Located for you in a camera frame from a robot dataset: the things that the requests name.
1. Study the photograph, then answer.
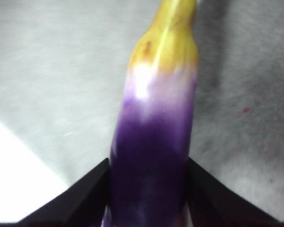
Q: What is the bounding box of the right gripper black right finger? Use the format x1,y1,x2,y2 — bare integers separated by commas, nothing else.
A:
186,157,284,227

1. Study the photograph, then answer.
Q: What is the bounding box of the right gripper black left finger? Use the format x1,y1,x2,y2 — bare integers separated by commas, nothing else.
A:
14,157,111,227

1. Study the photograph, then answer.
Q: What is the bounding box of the purple eggplant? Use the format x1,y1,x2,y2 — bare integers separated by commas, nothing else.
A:
101,0,202,227

